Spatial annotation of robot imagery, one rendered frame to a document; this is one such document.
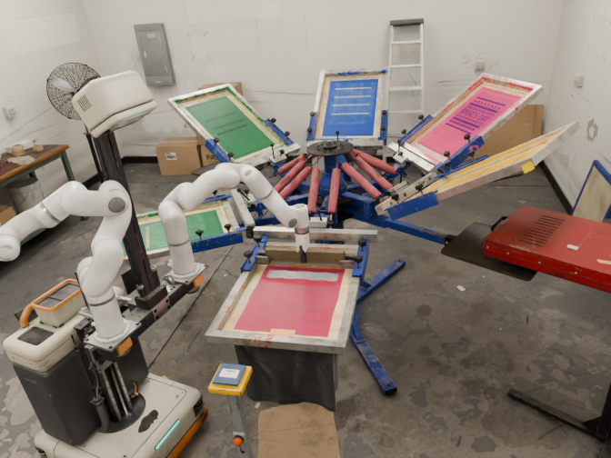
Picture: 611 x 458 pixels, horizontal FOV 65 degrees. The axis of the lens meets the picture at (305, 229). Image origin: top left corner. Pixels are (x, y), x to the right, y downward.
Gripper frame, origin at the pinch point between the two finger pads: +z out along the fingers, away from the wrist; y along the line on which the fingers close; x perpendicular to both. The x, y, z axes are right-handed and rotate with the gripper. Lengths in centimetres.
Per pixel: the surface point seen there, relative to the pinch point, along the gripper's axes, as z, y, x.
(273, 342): 3, 60, 0
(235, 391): 6, 84, -7
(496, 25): -60, -413, 135
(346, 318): 3, 43, 27
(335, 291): 6.0, 19.0, 18.3
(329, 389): 36, 51, 20
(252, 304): 6.0, 33.5, -17.6
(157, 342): 102, -37, -127
